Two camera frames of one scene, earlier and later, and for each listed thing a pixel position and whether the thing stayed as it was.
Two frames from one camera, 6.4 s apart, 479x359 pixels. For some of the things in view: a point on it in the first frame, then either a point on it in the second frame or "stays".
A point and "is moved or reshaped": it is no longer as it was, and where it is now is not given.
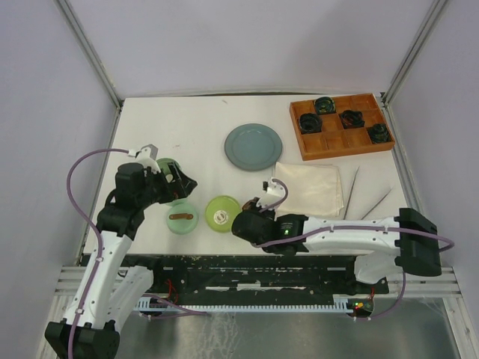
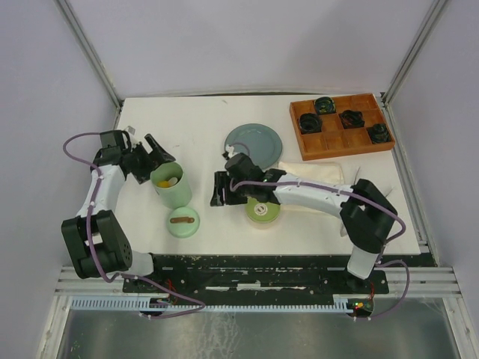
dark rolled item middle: [352, 119] stays
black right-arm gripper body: [260, 212] → [240, 194]
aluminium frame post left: [90, 51] stays
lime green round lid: [220, 213] is moved or reshaped
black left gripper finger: [174, 185] → [159, 155]
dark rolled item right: [379, 132] stays
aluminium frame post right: [414, 51] stays
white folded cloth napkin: [314, 190] stays
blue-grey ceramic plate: [253, 147] stays
